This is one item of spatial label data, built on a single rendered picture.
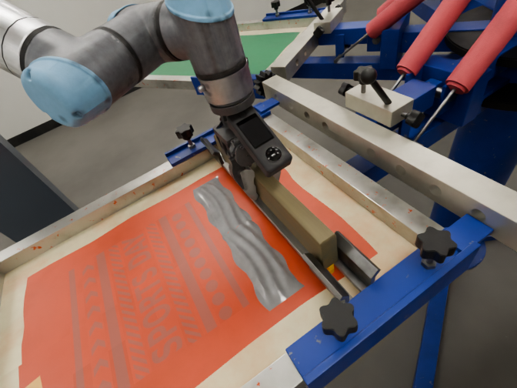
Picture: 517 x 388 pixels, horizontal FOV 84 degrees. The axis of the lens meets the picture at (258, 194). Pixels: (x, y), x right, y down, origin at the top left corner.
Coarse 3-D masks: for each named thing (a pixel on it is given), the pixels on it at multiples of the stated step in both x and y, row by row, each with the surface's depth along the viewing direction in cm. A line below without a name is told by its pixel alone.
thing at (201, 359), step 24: (264, 216) 59; (336, 216) 55; (360, 240) 50; (288, 264) 51; (312, 288) 47; (240, 312) 47; (264, 312) 46; (288, 312) 45; (216, 336) 45; (240, 336) 44; (48, 360) 49; (168, 360) 44; (192, 360) 44; (216, 360) 43; (24, 384) 47; (48, 384) 46; (72, 384) 45; (144, 384) 43; (168, 384) 42; (192, 384) 41
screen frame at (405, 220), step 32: (288, 128) 72; (192, 160) 74; (320, 160) 62; (128, 192) 70; (352, 192) 56; (384, 192) 52; (64, 224) 67; (416, 224) 46; (0, 256) 65; (32, 256) 67; (0, 288) 62; (256, 384) 36; (288, 384) 36
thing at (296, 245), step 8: (224, 168) 68; (256, 200) 57; (264, 208) 55; (272, 216) 54; (280, 224) 52; (280, 232) 52; (288, 232) 50; (288, 240) 49; (296, 240) 49; (296, 248) 48; (304, 248) 47
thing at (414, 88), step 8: (416, 80) 64; (400, 88) 64; (408, 88) 63; (416, 88) 62; (424, 88) 62; (432, 88) 61; (408, 96) 61; (416, 96) 60; (424, 96) 61; (432, 96) 63; (416, 104) 61; (424, 104) 63; (432, 104) 64; (392, 128) 62
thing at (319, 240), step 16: (256, 176) 52; (272, 176) 51; (272, 192) 49; (288, 192) 48; (272, 208) 53; (288, 208) 46; (304, 208) 45; (288, 224) 49; (304, 224) 43; (320, 224) 42; (304, 240) 45; (320, 240) 40; (336, 240) 42; (320, 256) 42; (336, 256) 44
